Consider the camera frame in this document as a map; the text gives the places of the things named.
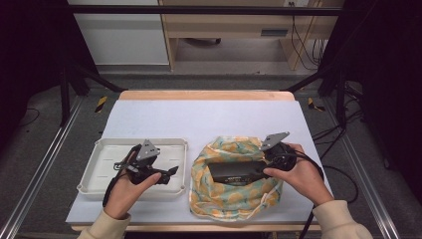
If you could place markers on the black horizontal frame bar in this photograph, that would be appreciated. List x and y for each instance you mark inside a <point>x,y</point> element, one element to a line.
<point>199,10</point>

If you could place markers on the black metal stand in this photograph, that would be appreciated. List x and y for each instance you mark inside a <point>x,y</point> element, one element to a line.
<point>65,96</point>
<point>340,96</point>

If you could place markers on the white cabinet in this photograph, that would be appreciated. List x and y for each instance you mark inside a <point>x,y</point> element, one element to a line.
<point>121,36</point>

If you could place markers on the wooden desk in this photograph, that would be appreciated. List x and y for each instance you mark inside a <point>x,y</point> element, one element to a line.
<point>229,26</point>

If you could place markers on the aluminium floor rail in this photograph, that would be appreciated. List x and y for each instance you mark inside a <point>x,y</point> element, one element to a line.
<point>365,179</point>
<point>40,166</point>

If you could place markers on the person's left hand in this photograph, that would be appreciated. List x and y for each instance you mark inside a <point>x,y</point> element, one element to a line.
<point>124,195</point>

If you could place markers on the orange print cloth bag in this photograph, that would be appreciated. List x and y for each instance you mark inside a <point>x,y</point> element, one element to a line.
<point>229,199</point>

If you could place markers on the person's right hand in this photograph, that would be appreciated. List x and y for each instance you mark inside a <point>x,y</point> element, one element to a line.
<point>305,179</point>

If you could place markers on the black curtain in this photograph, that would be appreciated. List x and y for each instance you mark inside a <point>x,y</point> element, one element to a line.
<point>384,66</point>
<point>33,49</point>

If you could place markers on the yellow black tape strip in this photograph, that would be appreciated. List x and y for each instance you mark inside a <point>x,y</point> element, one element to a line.
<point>313,105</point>
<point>101,103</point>

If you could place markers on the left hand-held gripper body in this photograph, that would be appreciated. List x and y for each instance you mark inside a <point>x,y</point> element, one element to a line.
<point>146,154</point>

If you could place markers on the white table mat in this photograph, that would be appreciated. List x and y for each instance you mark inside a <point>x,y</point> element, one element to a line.
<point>199,116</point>

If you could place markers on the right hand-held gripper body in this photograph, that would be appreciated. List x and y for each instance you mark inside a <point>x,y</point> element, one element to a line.
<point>282,157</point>

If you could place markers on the white plastic tray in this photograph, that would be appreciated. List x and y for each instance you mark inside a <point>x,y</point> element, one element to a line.
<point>106,166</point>

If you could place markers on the black rectangular box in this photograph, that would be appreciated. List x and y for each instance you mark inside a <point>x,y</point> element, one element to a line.
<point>232,171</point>

